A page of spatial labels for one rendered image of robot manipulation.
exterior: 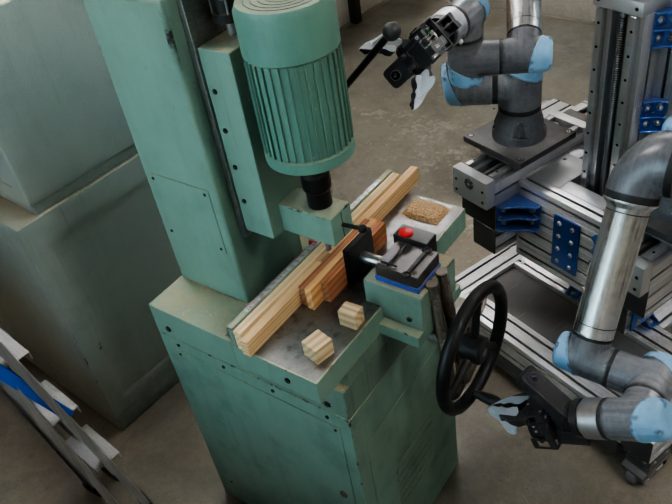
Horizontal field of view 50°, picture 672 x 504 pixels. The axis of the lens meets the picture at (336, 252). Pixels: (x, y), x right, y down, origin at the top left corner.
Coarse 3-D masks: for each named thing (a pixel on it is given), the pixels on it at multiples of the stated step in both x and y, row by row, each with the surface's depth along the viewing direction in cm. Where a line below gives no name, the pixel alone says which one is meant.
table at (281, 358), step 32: (416, 224) 167; (448, 224) 165; (352, 288) 153; (288, 320) 148; (320, 320) 147; (384, 320) 148; (256, 352) 142; (288, 352) 141; (352, 352) 142; (288, 384) 140; (320, 384) 135
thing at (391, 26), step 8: (392, 24) 128; (384, 32) 129; (392, 32) 128; (400, 32) 129; (384, 40) 131; (392, 40) 130; (376, 48) 133; (368, 56) 135; (360, 64) 138; (368, 64) 137; (360, 72) 139; (352, 80) 141
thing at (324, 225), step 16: (304, 192) 153; (288, 208) 149; (304, 208) 148; (336, 208) 147; (288, 224) 153; (304, 224) 150; (320, 224) 146; (336, 224) 146; (320, 240) 150; (336, 240) 148
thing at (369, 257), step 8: (368, 232) 152; (352, 240) 150; (360, 240) 150; (368, 240) 153; (344, 248) 148; (352, 248) 148; (360, 248) 151; (368, 248) 154; (344, 256) 149; (352, 256) 149; (360, 256) 151; (368, 256) 151; (376, 256) 150; (352, 264) 150; (360, 264) 153; (368, 264) 156; (352, 272) 151; (360, 272) 154; (352, 280) 152
